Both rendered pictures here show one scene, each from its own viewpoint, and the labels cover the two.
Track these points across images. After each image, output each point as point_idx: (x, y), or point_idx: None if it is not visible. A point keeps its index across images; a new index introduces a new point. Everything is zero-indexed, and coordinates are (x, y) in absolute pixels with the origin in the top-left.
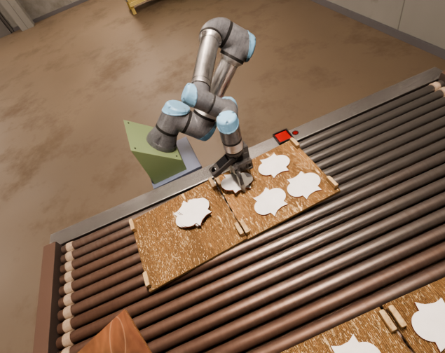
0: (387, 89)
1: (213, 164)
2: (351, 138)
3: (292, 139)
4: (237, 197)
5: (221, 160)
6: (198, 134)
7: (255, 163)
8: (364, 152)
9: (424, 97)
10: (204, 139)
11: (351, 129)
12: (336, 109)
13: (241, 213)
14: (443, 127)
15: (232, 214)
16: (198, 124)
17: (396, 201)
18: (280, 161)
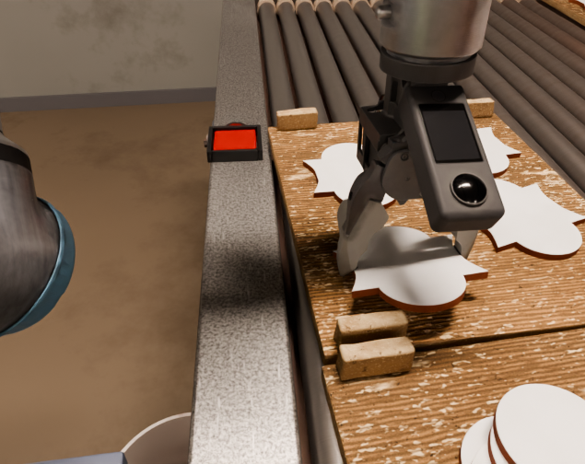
0: (227, 24)
1: (437, 181)
2: (330, 75)
3: (285, 111)
4: (475, 295)
5: (436, 134)
6: (27, 269)
7: (318, 210)
8: (381, 75)
9: (286, 11)
10: (54, 297)
11: (302, 68)
12: (217, 68)
13: (567, 300)
14: (368, 21)
15: (576, 331)
16: None
17: (528, 82)
18: (351, 157)
